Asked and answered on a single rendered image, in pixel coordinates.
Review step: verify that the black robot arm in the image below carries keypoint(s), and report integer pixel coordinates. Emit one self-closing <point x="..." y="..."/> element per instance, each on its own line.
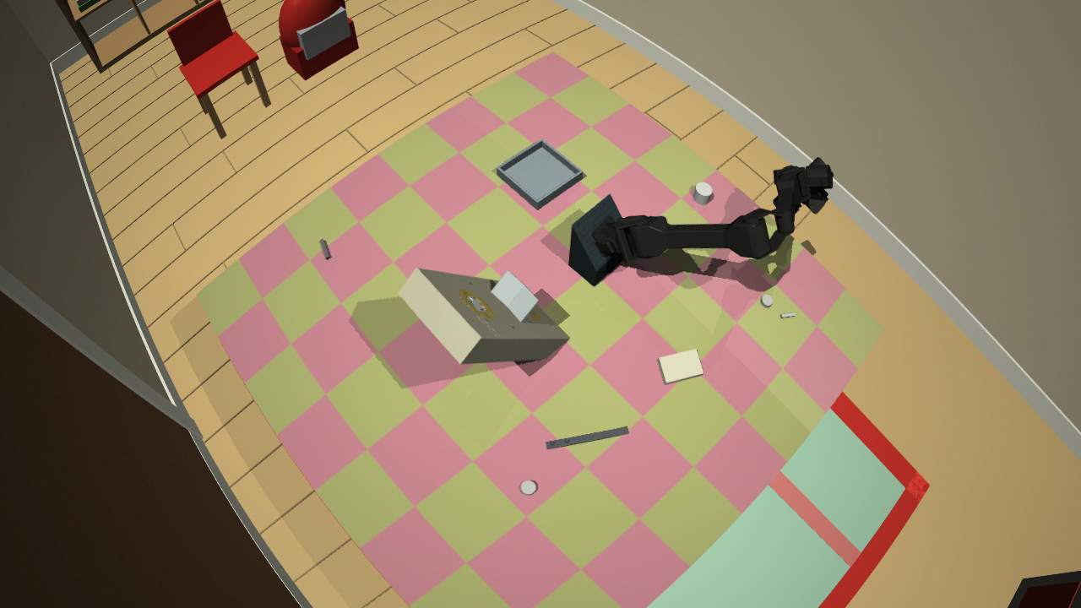
<point x="640" y="237"/>

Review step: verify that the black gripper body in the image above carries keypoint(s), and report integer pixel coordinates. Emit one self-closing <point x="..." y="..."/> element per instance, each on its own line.
<point x="817" y="162"/>

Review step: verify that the beige flat box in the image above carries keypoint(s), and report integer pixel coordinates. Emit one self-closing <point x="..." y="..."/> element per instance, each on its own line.
<point x="681" y="366"/>

